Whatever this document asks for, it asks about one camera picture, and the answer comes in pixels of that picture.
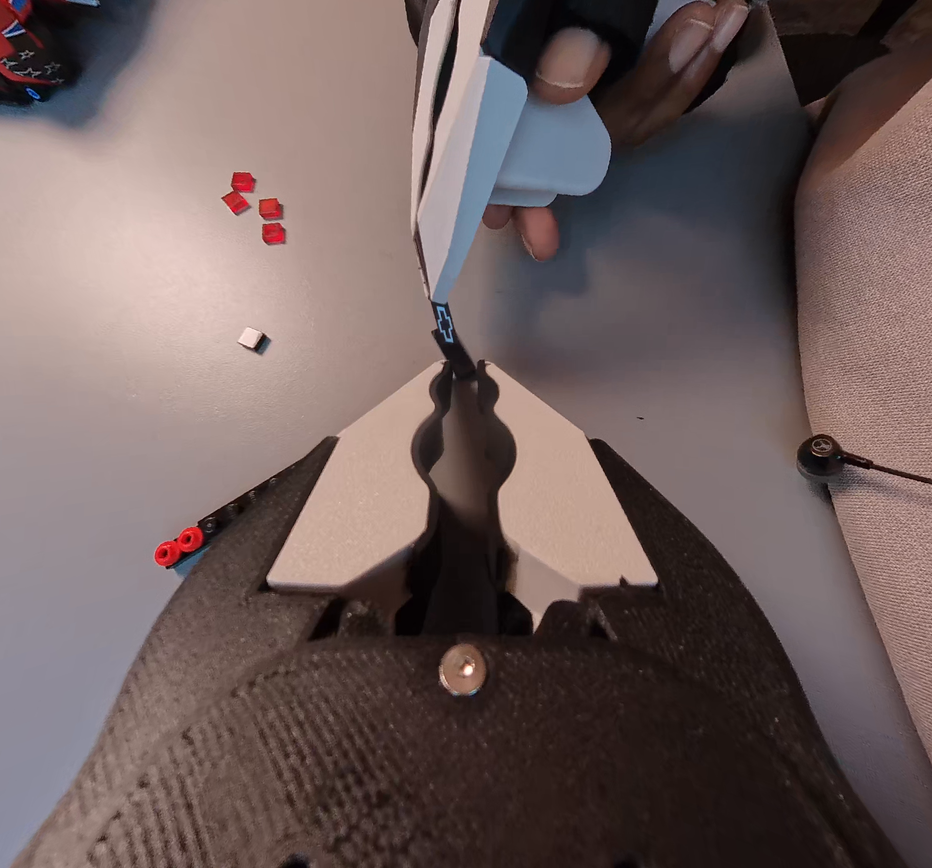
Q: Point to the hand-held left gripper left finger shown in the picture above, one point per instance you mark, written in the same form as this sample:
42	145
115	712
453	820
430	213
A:
349	511

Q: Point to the red transparent lego tile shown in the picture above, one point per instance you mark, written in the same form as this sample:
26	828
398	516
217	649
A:
274	233
234	203
269	208
243	181

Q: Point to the black printed lego tile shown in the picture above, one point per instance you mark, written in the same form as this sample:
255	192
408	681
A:
445	325

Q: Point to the person's beige printed sweatshirt torso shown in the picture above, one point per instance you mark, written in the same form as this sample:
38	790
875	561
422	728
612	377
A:
866	373

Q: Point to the red black lego car model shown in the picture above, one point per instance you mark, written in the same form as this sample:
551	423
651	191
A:
44	23

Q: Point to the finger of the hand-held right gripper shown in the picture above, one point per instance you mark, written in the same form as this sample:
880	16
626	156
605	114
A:
435	81
480	154

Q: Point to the person's right hand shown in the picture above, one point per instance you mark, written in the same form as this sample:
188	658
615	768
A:
655	81

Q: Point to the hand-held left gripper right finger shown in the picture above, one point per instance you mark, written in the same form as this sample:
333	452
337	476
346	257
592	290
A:
568	511

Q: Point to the small dark glossy lego tile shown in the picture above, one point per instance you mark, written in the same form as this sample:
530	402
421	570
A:
250	337

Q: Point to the black earbud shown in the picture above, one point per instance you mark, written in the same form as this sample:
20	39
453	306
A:
819	456

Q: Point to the black lego plate red studs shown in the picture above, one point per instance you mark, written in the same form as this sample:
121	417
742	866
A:
186	542

